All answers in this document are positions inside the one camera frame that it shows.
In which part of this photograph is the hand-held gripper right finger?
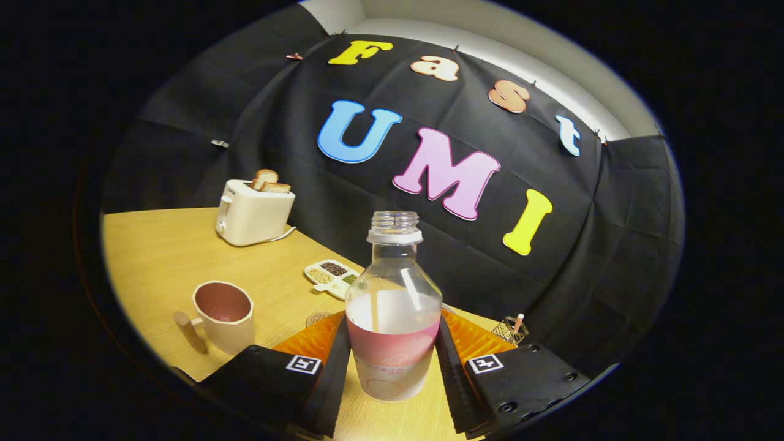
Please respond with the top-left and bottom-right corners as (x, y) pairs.
(436, 308), (592, 439)

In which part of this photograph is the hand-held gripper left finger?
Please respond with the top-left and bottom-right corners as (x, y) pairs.
(199, 309), (353, 439)

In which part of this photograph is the clear juice bottle pink label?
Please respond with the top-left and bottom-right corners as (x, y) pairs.
(345, 211), (443, 403)

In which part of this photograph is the cream cup wooden handle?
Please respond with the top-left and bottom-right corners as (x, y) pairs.
(173, 281), (255, 356)

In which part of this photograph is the white divided grain dish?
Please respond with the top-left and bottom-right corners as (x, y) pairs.
(304, 259), (362, 301)

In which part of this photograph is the cream toaster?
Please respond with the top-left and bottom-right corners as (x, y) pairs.
(215, 179), (296, 247)

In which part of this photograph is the wooden table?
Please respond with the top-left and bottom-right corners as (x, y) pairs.
(101, 207), (503, 441)

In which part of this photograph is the black backdrop cloth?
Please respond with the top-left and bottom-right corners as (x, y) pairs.
(101, 3), (684, 374)

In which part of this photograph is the wire pen holder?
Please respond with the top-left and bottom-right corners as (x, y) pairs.
(491, 315), (529, 345)

